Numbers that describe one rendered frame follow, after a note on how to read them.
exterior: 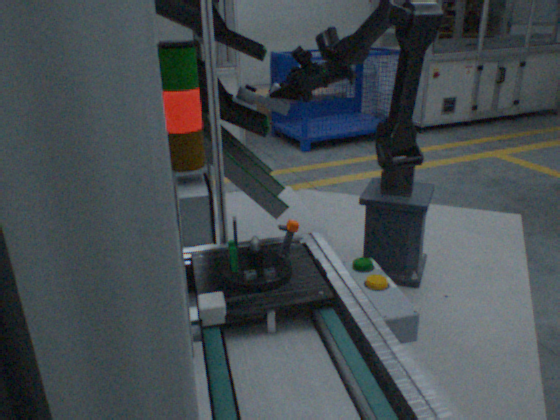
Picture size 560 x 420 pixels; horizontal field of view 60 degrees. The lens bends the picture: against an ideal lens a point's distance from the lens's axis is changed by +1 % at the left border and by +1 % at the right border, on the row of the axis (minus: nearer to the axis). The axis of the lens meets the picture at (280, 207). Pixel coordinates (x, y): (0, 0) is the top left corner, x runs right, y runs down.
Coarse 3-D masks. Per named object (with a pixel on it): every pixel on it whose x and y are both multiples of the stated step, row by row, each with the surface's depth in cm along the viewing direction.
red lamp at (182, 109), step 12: (168, 96) 58; (180, 96) 58; (192, 96) 59; (168, 108) 59; (180, 108) 59; (192, 108) 59; (168, 120) 59; (180, 120) 59; (192, 120) 60; (180, 132) 60
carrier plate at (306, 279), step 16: (192, 256) 102; (208, 256) 102; (224, 256) 102; (288, 256) 101; (304, 256) 101; (208, 272) 96; (304, 272) 95; (208, 288) 90; (224, 288) 90; (288, 288) 89; (304, 288) 89; (320, 288) 89; (240, 304) 85; (256, 304) 85; (272, 304) 85; (288, 304) 85; (304, 304) 85; (320, 304) 86; (240, 320) 84
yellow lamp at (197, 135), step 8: (168, 136) 60; (176, 136) 60; (184, 136) 60; (192, 136) 60; (200, 136) 62; (176, 144) 60; (184, 144) 60; (192, 144) 61; (200, 144) 62; (176, 152) 61; (184, 152) 61; (192, 152) 61; (200, 152) 62; (176, 160) 61; (184, 160) 61; (192, 160) 62; (200, 160) 62; (176, 168) 62; (184, 168) 62; (192, 168) 62
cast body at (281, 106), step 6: (276, 84) 123; (282, 84) 122; (258, 96) 124; (258, 102) 124; (264, 102) 124; (270, 102) 123; (276, 102) 123; (282, 102) 123; (288, 102) 126; (270, 108) 124; (276, 108) 124; (282, 108) 124; (288, 108) 124
